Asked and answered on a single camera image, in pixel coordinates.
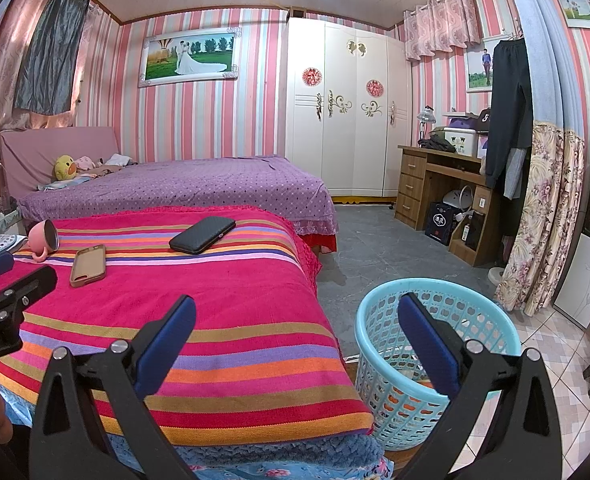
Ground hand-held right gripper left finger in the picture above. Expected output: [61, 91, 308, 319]
[29, 294, 197, 480]

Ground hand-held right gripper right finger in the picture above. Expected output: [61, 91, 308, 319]
[397, 292, 562, 480]

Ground light blue plastic basket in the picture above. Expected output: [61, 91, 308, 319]
[354, 278, 522, 452]

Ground white dotted mat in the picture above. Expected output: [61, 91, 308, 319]
[0, 234, 28, 263]

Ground pink mug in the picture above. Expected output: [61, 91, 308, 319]
[27, 220, 60, 263]

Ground tan phone case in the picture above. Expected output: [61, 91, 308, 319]
[70, 244, 107, 288]

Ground red striped blanket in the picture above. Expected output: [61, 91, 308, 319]
[0, 205, 376, 448]

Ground black wallet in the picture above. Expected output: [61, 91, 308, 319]
[169, 216, 237, 255]

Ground yellow duck plush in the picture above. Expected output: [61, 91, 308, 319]
[52, 155, 78, 182]

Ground black paper bag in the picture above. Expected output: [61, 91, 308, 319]
[424, 202, 458, 246]

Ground pink covered headboard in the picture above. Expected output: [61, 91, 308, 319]
[0, 126, 120, 198]

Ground purple dotted bed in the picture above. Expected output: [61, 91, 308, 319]
[17, 156, 340, 256]

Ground blue fleece blanket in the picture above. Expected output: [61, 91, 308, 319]
[100, 430, 388, 471]

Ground wooden desk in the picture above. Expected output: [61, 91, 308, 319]
[395, 145, 506, 267]

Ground blue floral sheet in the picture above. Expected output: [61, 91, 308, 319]
[215, 457, 396, 480]

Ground blue floral curtain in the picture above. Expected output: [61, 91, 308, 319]
[495, 0, 586, 317]

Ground grey hanging garment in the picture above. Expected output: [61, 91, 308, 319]
[502, 147, 526, 200]

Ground dark clothes pile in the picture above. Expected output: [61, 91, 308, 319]
[420, 135, 456, 153]

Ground white wardrobe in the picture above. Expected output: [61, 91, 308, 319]
[285, 16, 413, 206]

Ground white storage box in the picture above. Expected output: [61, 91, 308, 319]
[442, 130, 478, 157]

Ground grey cloth curtain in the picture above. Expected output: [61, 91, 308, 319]
[14, 0, 92, 113]

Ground pink satin curtain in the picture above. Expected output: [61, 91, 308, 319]
[0, 0, 83, 156]

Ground desk lamp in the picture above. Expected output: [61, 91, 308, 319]
[417, 105, 436, 146]

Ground black hanging clothes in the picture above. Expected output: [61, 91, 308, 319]
[485, 37, 533, 191]

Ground framed wedding photo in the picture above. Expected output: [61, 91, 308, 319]
[138, 26, 243, 88]

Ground pink patterned valance curtain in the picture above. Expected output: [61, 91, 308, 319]
[402, 0, 481, 61]

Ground couple wall poster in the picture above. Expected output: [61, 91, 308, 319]
[465, 37, 496, 93]

